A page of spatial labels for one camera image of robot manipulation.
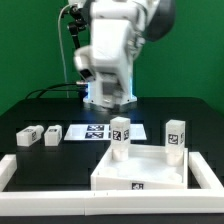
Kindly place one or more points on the white square table top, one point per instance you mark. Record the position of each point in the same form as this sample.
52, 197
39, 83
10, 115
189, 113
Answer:
147, 167

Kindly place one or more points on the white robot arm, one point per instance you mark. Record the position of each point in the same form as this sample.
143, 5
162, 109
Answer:
151, 20

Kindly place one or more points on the white U-shaped border fence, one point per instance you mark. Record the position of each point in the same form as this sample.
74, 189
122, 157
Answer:
59, 203

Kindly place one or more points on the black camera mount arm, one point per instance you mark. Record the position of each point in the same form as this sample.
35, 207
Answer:
77, 25

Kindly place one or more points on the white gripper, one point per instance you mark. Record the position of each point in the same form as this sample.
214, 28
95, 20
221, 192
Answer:
108, 52

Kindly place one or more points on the white fiducial marker plate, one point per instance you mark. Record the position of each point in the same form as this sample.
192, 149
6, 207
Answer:
91, 132

